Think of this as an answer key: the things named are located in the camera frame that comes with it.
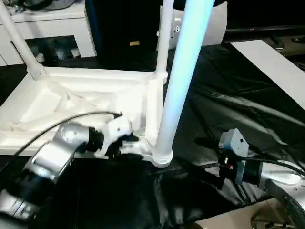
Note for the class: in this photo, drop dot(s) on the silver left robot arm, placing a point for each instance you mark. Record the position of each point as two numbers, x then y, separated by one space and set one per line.
52 155

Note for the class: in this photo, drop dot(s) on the grey helmet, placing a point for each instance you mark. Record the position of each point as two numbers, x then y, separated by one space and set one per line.
47 3

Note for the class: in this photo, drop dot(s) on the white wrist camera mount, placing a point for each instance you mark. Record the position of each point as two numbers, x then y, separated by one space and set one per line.
116 128
234 143

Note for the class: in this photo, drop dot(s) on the black work mat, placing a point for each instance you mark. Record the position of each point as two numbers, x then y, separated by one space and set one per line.
226 107

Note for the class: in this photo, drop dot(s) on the white plastic table leg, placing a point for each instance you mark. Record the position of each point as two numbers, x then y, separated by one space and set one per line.
164 35
176 83
21 45

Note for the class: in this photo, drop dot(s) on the black furniture with yellow label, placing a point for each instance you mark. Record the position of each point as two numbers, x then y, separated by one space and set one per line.
119 23

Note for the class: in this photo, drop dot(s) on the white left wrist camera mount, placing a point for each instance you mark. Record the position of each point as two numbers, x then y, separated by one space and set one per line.
116 128

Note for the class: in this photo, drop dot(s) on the white flat board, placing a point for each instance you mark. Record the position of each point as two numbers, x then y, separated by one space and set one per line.
267 62

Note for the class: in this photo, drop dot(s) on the small white cup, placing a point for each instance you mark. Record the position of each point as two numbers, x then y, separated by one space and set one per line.
75 53
39 56

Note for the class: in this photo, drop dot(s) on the white glass-door cabinet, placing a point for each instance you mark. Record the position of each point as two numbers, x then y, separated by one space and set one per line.
47 26

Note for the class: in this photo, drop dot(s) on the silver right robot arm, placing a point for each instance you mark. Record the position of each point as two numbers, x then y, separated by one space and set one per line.
281 176

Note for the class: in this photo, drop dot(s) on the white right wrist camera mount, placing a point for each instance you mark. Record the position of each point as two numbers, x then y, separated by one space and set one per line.
234 143

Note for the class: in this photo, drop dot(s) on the white plastic table top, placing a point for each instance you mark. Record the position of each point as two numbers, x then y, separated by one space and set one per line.
95 95

